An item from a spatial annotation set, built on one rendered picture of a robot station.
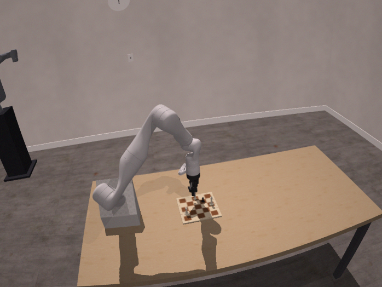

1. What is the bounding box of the wooden chessboard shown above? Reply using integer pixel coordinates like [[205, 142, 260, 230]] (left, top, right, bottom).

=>
[[176, 192, 222, 224]]

